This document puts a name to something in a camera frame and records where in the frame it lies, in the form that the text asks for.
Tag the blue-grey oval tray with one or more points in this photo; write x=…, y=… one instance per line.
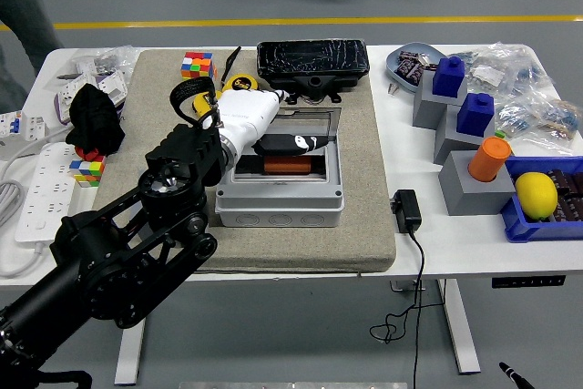
x=392, y=63

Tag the blue plastic block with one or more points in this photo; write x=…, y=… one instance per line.
x=476, y=115
x=448, y=77

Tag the grey-brown fabric mat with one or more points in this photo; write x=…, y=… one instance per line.
x=364, y=156

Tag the grey square holder block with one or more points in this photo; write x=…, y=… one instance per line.
x=428, y=111
x=448, y=143

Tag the orange cylinder battery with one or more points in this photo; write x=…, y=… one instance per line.
x=489, y=159
x=287, y=165

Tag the grey block with round hole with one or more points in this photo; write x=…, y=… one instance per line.
x=473, y=197

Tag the black power adapter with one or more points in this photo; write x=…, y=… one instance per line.
x=407, y=211

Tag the white table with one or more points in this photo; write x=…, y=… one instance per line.
x=455, y=248

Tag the yellow tape measure black label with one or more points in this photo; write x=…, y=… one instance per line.
x=241, y=83

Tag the blue plastic bin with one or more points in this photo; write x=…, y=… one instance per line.
x=537, y=229

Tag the black cloth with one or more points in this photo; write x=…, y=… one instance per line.
x=93, y=115

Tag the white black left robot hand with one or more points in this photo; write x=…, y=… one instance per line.
x=248, y=111

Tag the grey plastic enclosure box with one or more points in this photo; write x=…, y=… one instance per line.
x=278, y=202

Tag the dark foil packet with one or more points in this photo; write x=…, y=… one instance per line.
x=412, y=55
x=410, y=72

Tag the clear bag of white parts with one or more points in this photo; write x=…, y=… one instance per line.
x=114, y=58

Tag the white power strip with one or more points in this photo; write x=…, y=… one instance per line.
x=45, y=193

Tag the yellow lemon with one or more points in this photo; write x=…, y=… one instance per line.
x=537, y=195

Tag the small green piece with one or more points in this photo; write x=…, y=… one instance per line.
x=501, y=134

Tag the small metal clip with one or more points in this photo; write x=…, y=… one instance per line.
x=394, y=88

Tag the white socket module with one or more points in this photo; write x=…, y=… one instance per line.
x=111, y=84

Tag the clear bag of small parts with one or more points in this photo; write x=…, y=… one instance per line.
x=510, y=70
x=546, y=120

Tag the black table control panel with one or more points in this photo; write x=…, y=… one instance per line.
x=528, y=282

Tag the purple-edged white socket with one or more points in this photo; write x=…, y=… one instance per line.
x=64, y=102

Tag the large colourful puzzle cube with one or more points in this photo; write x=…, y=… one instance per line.
x=196, y=63

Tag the dark components in rows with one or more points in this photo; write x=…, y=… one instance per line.
x=569, y=207

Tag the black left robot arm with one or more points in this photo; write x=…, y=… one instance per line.
x=114, y=266

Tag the white circuit breaker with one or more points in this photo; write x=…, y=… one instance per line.
x=23, y=127

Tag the small colourful puzzle cube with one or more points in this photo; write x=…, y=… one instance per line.
x=87, y=172

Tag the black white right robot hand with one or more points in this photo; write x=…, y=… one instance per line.
x=514, y=375

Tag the black plastic housing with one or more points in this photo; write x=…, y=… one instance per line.
x=309, y=58

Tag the transparent hinged box lid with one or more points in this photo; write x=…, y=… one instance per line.
x=319, y=109

